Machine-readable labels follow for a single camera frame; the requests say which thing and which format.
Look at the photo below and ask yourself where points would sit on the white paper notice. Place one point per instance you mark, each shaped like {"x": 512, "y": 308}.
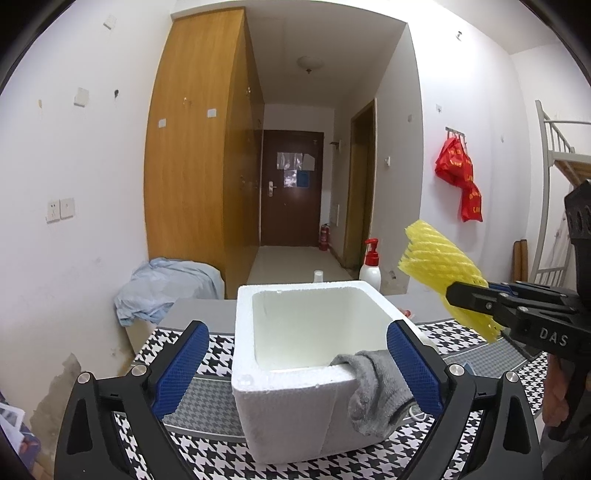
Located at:
{"x": 295, "y": 160}

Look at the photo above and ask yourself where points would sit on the small white cup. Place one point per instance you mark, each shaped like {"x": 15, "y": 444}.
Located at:
{"x": 318, "y": 275}

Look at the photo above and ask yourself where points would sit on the person's right hand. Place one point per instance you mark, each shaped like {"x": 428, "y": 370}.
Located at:
{"x": 556, "y": 392}

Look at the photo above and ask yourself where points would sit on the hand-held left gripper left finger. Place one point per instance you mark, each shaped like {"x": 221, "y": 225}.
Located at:
{"x": 180, "y": 367}

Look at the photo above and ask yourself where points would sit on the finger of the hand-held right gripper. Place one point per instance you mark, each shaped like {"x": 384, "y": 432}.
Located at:
{"x": 471, "y": 299}
{"x": 508, "y": 289}

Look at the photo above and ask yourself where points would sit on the blue paper notice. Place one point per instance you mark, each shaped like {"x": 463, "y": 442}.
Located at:
{"x": 303, "y": 179}

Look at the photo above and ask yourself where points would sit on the red fire extinguisher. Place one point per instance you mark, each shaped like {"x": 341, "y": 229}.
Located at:
{"x": 325, "y": 237}

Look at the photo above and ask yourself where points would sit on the metal bunk bed frame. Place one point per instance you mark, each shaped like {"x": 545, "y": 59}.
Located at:
{"x": 549, "y": 152}

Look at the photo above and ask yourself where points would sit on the white wall socket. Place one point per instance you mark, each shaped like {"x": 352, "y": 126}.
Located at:
{"x": 60, "y": 209}

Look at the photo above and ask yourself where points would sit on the white wall switch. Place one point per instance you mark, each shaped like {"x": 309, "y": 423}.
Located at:
{"x": 81, "y": 97}

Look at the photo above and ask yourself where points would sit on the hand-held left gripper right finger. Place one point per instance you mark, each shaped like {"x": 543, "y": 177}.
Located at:
{"x": 415, "y": 369}

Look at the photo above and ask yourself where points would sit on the wooden wardrobe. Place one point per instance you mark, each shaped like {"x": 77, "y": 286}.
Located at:
{"x": 198, "y": 161}

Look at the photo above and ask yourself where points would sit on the wooden side door frame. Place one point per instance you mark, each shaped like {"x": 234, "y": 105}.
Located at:
{"x": 360, "y": 184}

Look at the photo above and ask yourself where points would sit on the yellow foam net sleeve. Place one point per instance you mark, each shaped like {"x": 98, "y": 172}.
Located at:
{"x": 438, "y": 263}

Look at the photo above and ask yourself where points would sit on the light blue cloth pile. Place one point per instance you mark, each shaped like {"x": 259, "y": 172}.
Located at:
{"x": 166, "y": 286}

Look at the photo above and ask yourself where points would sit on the white foam box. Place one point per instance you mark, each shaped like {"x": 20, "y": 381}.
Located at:
{"x": 286, "y": 397}

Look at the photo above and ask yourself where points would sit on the dark brown door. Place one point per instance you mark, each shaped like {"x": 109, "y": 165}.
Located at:
{"x": 286, "y": 217}

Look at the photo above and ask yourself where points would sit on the metal wall hook rack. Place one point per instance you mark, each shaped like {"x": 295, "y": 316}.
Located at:
{"x": 455, "y": 132}

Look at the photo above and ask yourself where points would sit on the red sachet packet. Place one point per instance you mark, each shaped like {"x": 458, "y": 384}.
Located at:
{"x": 407, "y": 313}

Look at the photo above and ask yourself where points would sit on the red plastic bag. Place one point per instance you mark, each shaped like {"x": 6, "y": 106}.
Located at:
{"x": 461, "y": 180}

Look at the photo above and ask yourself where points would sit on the stack of papers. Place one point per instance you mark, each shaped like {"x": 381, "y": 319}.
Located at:
{"x": 14, "y": 429}

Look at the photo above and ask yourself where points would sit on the white pump bottle red cap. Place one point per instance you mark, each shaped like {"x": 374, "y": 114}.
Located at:
{"x": 371, "y": 270}

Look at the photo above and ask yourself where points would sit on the houndstooth tablecloth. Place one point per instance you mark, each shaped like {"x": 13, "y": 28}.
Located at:
{"x": 212, "y": 383}

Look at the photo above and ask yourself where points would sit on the ceiling lamp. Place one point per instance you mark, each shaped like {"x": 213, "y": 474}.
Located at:
{"x": 310, "y": 63}

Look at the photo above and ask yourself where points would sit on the grey sock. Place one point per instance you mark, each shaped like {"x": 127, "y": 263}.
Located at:
{"x": 378, "y": 392}

